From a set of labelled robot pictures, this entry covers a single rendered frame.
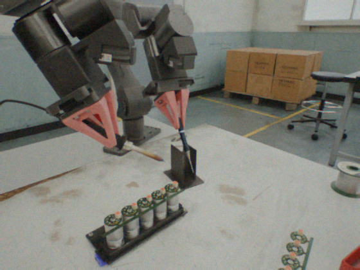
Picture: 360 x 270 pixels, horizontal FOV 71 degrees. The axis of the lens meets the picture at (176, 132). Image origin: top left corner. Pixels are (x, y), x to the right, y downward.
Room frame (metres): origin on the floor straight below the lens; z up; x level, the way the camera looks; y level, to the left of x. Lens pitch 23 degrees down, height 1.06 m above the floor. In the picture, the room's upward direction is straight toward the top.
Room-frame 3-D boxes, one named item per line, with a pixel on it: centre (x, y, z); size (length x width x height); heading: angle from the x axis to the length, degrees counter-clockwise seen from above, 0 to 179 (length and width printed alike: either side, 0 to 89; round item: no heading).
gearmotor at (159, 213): (0.34, 0.03, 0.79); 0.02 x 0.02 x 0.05
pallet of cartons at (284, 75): (3.95, -1.44, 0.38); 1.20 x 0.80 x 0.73; 47
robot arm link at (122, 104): (0.68, 0.12, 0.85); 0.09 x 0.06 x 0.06; 128
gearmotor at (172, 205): (0.36, 0.01, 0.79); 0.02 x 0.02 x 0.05
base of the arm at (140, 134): (0.69, 0.12, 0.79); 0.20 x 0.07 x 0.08; 151
